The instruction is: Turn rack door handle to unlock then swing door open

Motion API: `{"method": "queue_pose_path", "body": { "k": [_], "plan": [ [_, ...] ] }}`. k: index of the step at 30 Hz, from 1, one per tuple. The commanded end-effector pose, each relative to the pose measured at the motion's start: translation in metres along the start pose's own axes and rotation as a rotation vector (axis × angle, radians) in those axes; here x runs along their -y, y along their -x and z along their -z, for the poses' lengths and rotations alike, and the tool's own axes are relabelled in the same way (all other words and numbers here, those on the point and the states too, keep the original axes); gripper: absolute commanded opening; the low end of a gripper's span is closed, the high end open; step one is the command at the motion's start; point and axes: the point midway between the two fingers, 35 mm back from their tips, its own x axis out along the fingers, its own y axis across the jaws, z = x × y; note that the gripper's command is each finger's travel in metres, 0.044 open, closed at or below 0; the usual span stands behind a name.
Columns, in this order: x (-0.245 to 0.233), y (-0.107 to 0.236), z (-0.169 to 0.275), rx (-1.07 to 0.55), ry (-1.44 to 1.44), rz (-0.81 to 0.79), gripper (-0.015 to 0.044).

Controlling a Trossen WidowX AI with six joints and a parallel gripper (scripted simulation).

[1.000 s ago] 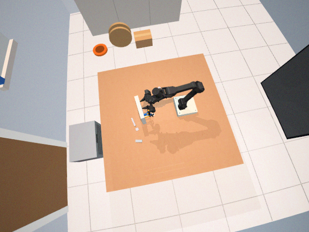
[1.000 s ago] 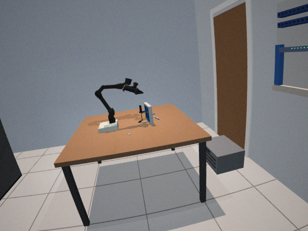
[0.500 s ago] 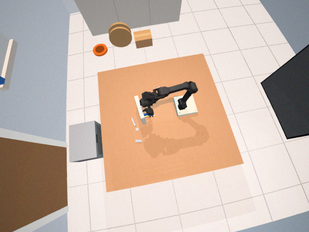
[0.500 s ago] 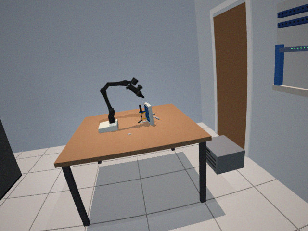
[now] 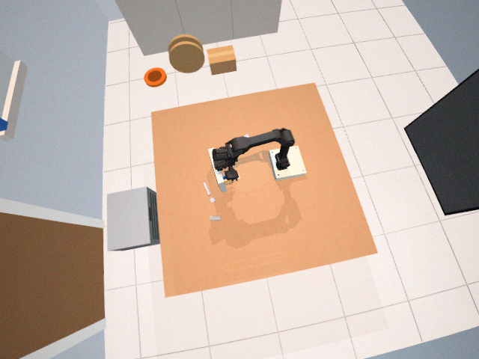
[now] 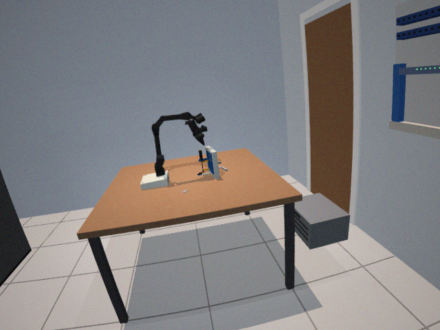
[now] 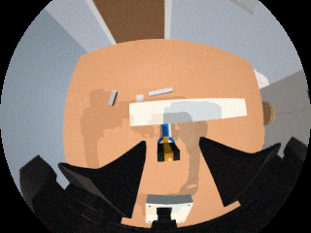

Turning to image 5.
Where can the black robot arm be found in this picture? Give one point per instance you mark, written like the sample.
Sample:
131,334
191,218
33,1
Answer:
241,145

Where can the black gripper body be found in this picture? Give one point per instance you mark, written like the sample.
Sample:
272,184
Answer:
231,174

